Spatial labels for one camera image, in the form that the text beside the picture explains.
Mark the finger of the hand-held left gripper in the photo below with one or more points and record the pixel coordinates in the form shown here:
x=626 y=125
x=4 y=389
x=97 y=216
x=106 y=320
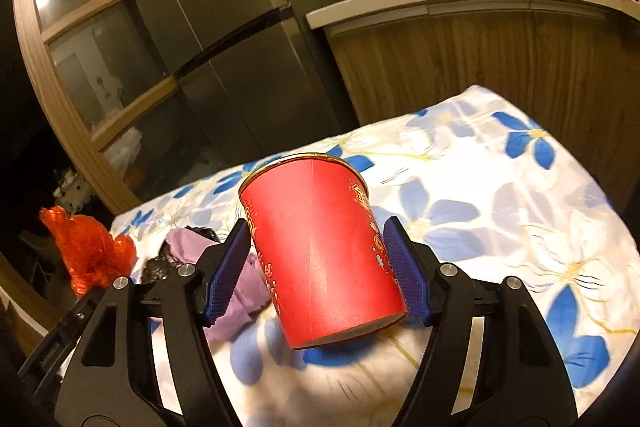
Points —
x=77 y=319

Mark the wooden glass door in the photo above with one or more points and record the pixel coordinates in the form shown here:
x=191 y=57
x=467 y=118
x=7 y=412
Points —
x=30 y=57

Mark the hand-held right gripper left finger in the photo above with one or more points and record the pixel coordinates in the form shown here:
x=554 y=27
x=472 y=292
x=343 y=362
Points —
x=227 y=277

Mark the red paper cup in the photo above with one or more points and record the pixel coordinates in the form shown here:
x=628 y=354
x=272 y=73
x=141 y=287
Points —
x=320 y=247

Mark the wooden base cabinet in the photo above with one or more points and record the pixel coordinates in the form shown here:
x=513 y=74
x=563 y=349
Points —
x=475 y=52

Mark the orange-red plastic bag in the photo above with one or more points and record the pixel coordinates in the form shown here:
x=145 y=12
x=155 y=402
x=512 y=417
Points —
x=87 y=252

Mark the blue floral blanket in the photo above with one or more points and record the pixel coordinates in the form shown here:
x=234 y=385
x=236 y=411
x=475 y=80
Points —
x=475 y=207

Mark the purple cloth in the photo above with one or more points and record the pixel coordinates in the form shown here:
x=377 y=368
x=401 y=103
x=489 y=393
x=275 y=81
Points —
x=185 y=247

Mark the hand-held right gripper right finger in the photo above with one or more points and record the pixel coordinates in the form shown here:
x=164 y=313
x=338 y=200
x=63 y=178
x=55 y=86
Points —
x=405 y=272

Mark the stainless steel refrigerator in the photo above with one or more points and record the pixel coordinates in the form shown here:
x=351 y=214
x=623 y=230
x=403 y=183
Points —
x=225 y=7

